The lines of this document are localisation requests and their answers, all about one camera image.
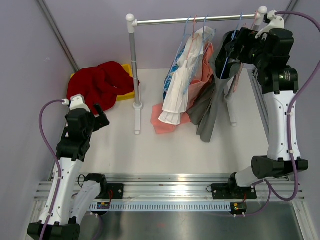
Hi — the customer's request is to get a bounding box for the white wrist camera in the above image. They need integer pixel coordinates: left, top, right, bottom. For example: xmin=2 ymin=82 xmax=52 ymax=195
xmin=255 ymin=10 xmax=285 ymax=39
xmin=61 ymin=94 xmax=91 ymax=114

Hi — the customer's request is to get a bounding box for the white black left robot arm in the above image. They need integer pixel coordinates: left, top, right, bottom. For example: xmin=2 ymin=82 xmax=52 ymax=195
xmin=27 ymin=100 xmax=124 ymax=240

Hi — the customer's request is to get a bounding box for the blue hanger salmon skirt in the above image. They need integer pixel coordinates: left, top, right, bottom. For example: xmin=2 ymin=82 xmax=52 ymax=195
xmin=183 ymin=15 xmax=216 ymax=95

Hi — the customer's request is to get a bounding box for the salmon pink skirt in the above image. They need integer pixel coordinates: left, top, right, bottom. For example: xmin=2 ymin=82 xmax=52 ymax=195
xmin=150 ymin=43 xmax=214 ymax=135

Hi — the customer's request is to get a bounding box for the silver white clothes rack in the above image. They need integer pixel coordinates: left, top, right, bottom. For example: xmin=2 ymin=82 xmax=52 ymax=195
xmin=126 ymin=6 xmax=268 ymax=135

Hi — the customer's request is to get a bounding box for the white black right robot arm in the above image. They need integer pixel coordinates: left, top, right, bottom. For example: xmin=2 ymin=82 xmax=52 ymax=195
xmin=211 ymin=27 xmax=309 ymax=200

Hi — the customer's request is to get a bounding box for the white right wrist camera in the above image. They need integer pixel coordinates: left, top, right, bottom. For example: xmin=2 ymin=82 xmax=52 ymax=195
xmin=255 ymin=10 xmax=285 ymax=39

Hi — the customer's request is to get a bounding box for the blue hanger floral skirt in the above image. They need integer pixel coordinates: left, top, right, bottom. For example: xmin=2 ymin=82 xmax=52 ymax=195
xmin=167 ymin=15 xmax=193 ymax=83

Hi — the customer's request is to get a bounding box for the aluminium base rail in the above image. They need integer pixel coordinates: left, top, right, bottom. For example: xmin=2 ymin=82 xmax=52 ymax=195
xmin=34 ymin=173 xmax=295 ymax=202

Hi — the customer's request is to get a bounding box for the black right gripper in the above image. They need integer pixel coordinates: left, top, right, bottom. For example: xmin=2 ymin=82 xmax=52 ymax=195
xmin=224 ymin=27 xmax=270 ymax=71

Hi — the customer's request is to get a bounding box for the blue wire hanger grey skirt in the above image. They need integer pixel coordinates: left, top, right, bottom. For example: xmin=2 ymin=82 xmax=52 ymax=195
xmin=220 ymin=12 xmax=243 ymax=79

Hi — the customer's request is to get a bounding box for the yellow plastic bin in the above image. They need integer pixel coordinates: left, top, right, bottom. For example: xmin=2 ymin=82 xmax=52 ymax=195
xmin=70 ymin=63 xmax=136 ymax=102

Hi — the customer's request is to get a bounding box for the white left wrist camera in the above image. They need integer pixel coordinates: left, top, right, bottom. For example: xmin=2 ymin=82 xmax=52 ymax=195
xmin=61 ymin=94 xmax=91 ymax=114

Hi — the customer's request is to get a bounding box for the white pleated skirt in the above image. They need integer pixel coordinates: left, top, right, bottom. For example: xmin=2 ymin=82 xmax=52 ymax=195
xmin=158 ymin=27 xmax=217 ymax=126

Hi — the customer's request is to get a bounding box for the white slotted cable duct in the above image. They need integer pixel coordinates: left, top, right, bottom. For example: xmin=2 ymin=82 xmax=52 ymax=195
xmin=89 ymin=202 xmax=231 ymax=212

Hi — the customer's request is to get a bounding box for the red cloth garment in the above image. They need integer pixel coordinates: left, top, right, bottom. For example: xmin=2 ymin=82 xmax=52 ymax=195
xmin=66 ymin=61 xmax=141 ymax=112

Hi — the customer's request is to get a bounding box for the empty pink wire hanger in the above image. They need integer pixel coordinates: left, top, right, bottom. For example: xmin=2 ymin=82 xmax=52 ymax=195
xmin=232 ymin=11 xmax=259 ymax=93

